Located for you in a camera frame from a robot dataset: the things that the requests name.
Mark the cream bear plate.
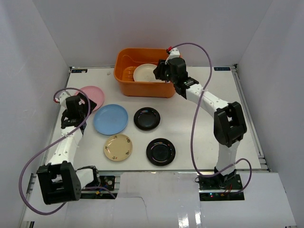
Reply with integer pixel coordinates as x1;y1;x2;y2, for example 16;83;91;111
133;64;158;82

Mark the pink plate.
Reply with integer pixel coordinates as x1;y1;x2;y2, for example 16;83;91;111
80;85;105;112

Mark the blue plate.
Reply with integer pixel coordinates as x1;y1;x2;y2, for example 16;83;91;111
93;104;129;135

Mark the black plate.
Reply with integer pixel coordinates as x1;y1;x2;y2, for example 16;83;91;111
146;138;176;167
133;107;161;131

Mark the yellow floral plate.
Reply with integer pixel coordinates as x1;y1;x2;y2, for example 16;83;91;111
104;134;133;162

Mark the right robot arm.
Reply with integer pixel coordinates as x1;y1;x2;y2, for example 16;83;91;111
153;57;247;190

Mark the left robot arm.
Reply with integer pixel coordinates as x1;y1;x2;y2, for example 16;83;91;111
37;92;100;205

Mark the orange plastic bin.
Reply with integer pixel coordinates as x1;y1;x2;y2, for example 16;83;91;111
114;48;175;98

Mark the left corner label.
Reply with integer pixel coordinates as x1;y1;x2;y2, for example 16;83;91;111
71;69;87;73

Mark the corner label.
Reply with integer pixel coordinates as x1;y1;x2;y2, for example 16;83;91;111
71;69;87;73
214;67;231;71

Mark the right corner label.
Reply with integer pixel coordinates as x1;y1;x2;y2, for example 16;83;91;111
214;67;231;71

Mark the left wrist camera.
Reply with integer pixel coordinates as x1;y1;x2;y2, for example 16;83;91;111
54;91;71;108

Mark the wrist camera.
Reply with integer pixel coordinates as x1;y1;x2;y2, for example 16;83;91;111
166;47;181;62
54;91;71;108

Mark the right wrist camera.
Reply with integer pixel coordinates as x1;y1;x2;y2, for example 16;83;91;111
166;47;181;62

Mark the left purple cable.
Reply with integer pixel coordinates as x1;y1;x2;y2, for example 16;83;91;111
19;87;117;216

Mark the purple cable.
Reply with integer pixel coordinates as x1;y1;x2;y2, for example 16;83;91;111
19;87;117;216
166;42;253;193

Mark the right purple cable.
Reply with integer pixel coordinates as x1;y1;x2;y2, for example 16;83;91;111
166;42;253;193

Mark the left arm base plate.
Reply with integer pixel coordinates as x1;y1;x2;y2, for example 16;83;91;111
80;175;116;193

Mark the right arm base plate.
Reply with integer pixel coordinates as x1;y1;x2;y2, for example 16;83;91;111
194;174;243;191

